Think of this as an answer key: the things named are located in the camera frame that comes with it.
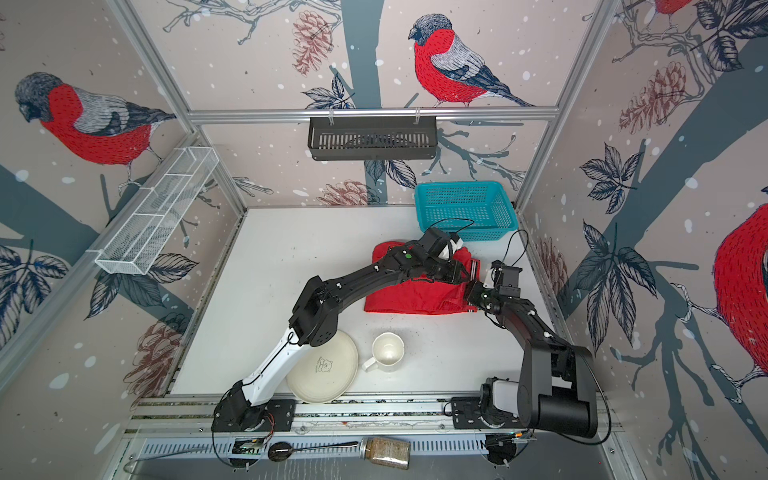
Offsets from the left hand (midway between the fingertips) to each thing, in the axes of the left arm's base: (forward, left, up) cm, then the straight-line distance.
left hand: (470, 279), depth 84 cm
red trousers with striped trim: (0, +16, -10) cm, 18 cm away
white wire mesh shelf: (0, +85, +17) cm, 87 cm away
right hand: (+1, -2, -9) cm, 9 cm away
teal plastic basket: (+31, -8, -4) cm, 33 cm away
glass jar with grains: (-39, +24, -9) cm, 47 cm away
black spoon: (-38, +48, -12) cm, 63 cm away
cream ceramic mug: (-16, +24, -12) cm, 31 cm away
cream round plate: (-21, +41, -14) cm, 49 cm away
